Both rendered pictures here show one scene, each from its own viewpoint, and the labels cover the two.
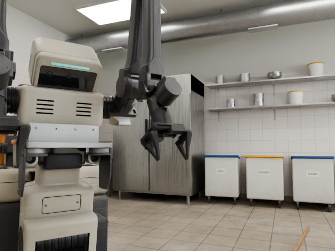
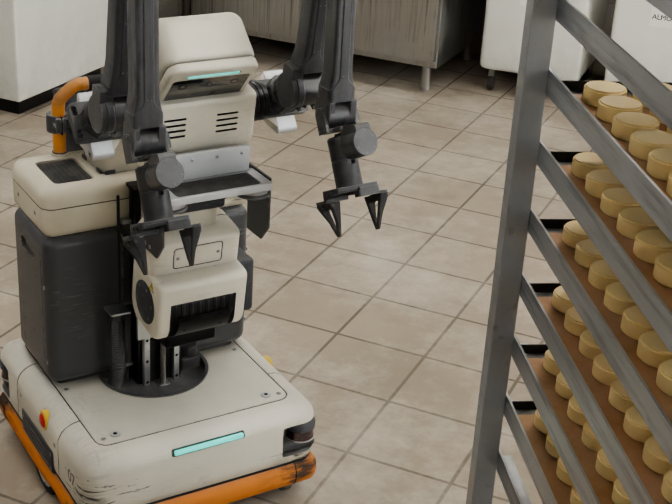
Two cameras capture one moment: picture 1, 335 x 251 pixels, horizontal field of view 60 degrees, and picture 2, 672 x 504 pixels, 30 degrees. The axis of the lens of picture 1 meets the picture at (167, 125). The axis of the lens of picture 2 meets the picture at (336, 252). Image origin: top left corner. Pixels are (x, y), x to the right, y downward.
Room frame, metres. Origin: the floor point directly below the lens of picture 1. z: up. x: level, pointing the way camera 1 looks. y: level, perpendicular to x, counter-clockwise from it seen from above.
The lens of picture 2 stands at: (-1.60, 0.00, 1.93)
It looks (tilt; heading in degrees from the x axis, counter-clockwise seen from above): 25 degrees down; 1
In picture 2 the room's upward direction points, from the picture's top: 4 degrees clockwise
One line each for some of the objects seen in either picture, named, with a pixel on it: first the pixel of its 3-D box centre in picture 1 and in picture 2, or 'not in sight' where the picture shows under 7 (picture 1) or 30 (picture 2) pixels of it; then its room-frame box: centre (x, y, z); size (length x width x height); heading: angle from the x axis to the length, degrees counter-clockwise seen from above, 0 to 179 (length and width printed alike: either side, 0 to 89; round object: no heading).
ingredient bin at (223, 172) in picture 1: (223, 178); (546, 12); (4.83, -0.93, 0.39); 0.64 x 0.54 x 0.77; 161
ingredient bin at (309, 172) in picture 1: (311, 181); not in sight; (4.34, -2.13, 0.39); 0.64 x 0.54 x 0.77; 157
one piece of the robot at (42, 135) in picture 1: (66, 157); (205, 198); (0.93, 0.32, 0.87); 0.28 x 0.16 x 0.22; 123
